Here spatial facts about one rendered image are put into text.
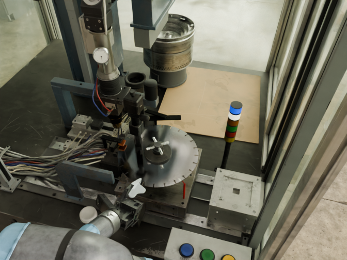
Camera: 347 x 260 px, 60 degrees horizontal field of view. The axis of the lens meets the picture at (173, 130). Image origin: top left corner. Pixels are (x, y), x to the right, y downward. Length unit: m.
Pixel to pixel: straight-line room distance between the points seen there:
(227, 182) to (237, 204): 0.10
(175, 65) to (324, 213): 1.46
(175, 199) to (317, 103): 0.73
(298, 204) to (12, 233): 0.59
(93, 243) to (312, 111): 0.51
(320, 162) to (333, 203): 1.85
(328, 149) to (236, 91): 1.31
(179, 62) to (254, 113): 0.51
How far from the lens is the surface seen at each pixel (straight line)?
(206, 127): 1.63
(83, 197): 1.40
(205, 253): 1.08
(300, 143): 0.77
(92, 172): 1.17
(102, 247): 0.59
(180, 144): 1.27
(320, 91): 0.67
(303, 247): 2.24
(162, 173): 1.18
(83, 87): 1.45
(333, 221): 2.42
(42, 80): 2.10
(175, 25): 1.87
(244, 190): 1.23
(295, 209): 0.79
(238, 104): 1.16
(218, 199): 1.18
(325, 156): 0.64
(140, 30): 1.29
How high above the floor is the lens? 1.90
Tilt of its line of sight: 46 degrees down
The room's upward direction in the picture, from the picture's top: 1 degrees clockwise
